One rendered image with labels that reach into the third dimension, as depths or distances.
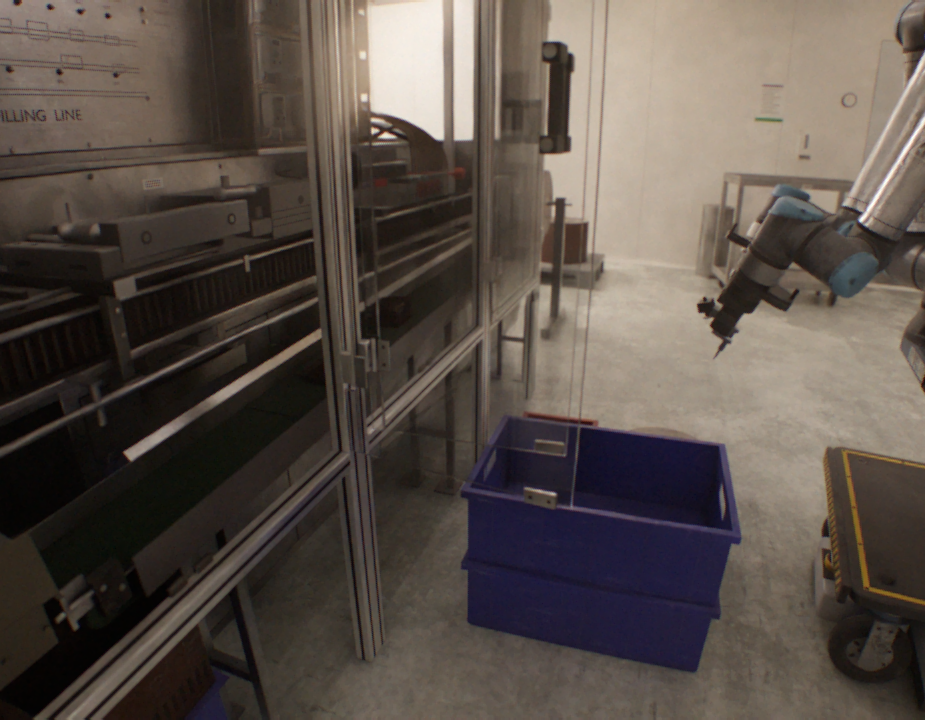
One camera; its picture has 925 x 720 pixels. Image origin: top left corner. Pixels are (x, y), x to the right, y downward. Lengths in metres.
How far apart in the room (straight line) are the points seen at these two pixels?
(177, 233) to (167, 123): 0.57
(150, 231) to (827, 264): 1.13
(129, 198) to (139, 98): 0.25
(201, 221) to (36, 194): 0.33
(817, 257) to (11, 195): 1.42
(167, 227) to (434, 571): 1.20
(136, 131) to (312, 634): 1.27
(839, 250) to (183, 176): 1.35
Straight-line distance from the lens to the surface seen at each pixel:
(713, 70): 5.90
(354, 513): 1.24
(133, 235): 0.94
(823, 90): 6.00
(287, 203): 1.21
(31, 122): 1.32
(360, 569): 1.33
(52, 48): 1.37
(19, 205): 1.21
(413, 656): 1.55
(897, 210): 1.30
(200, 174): 1.49
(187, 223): 1.01
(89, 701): 0.83
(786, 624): 1.80
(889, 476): 1.95
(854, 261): 1.19
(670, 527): 1.28
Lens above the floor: 1.17
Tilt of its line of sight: 21 degrees down
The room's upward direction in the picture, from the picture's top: straight up
